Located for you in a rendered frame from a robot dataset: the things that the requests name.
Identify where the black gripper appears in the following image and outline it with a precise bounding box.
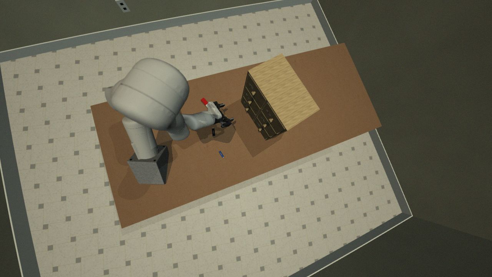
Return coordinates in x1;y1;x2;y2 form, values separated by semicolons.
213;101;234;128

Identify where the brown wooden drawer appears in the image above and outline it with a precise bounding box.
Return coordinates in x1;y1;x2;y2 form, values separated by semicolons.
246;74;266;108
262;103;285;133
242;96;256;120
244;87;260;115
254;118;270;139
257;111;276;137

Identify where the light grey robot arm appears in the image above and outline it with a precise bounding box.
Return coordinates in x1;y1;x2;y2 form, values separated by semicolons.
105;58;222;160

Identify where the small wooden chest of drawers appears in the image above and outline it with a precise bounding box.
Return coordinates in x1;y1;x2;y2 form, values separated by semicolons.
241;53;320;140

